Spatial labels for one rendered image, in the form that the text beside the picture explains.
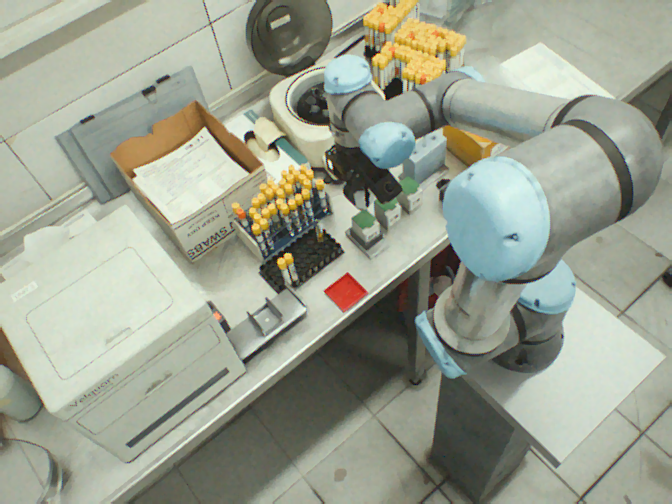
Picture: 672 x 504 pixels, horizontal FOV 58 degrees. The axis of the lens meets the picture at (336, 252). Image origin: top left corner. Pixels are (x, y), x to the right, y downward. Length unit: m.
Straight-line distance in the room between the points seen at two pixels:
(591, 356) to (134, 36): 1.13
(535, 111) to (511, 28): 1.09
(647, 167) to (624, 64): 1.17
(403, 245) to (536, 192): 0.79
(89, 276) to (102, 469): 0.39
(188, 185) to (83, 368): 0.59
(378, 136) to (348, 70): 0.13
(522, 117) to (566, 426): 0.59
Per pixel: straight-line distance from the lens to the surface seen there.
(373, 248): 1.33
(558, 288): 1.02
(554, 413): 1.18
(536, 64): 1.74
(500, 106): 0.84
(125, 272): 1.07
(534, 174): 0.60
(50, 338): 1.07
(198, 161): 1.51
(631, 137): 0.65
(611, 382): 1.22
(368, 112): 0.96
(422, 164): 1.39
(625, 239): 2.55
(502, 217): 0.58
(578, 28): 1.90
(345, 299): 1.29
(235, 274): 1.36
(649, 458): 2.20
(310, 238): 1.35
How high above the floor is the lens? 2.01
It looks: 57 degrees down
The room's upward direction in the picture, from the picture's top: 10 degrees counter-clockwise
